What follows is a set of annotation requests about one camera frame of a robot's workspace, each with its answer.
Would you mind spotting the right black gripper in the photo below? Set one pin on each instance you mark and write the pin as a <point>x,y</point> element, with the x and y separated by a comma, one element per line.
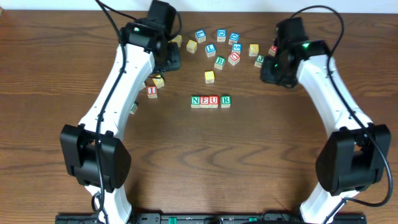
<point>268,73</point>

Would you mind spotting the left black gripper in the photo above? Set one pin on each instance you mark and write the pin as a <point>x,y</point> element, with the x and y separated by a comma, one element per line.
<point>173,58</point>

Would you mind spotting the red I block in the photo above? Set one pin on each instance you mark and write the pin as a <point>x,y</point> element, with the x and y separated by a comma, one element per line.
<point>151,91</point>

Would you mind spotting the green N block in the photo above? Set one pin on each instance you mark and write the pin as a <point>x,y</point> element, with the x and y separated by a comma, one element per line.
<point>195,102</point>

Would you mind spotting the red E block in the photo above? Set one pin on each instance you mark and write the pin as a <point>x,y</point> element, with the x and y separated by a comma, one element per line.
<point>204,102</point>

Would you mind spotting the red u block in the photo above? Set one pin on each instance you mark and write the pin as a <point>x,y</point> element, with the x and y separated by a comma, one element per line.
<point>234,58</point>
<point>213,101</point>

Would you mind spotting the green R block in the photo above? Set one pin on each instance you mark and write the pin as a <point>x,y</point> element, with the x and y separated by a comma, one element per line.
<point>225,101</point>

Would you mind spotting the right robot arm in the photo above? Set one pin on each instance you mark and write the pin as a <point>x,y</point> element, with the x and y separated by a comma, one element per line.
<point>355,154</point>

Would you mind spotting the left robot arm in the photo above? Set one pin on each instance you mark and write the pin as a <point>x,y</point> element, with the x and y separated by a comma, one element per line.
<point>93,151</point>

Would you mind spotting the red M block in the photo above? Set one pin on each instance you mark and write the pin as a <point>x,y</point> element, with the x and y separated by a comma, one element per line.
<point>272,50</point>

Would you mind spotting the yellow block top row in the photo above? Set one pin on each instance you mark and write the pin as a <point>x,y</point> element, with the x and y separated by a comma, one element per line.
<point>178,40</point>

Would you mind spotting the green J block right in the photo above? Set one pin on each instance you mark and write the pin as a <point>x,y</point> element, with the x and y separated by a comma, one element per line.
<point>259,61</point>

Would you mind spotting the yellow block centre left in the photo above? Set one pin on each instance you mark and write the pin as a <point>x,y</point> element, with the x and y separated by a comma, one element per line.
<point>158,81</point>

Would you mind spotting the yellow Q block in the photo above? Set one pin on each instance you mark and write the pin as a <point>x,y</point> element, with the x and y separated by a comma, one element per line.
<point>192,46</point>

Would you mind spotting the yellow K block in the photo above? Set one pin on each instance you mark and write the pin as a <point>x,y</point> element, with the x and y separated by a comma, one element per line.
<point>253,50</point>

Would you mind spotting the blue L block top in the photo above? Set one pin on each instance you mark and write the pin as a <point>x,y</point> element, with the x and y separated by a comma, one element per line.
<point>200,35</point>

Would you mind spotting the blue l block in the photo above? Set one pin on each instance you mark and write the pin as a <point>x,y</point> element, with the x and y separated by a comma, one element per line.
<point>200,35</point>
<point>210,50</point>

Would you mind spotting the yellow S block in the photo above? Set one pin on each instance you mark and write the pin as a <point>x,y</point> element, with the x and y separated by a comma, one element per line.
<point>209,77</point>

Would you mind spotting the red U block tilted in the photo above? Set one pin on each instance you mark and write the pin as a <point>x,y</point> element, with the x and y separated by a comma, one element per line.
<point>234,58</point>

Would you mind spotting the blue 5 block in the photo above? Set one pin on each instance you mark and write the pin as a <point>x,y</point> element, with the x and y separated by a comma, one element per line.
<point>237,48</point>

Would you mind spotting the green B block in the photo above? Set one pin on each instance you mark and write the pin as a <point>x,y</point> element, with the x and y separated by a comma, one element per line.
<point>219,62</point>

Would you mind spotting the blue D block tilted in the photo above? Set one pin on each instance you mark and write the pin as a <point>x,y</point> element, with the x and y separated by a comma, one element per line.
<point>233,38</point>

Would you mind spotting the green 4 block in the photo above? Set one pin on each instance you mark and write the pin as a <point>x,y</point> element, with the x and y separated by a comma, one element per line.
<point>134,108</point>

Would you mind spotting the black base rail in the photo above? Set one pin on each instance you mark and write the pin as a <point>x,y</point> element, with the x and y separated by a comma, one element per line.
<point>155,218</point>

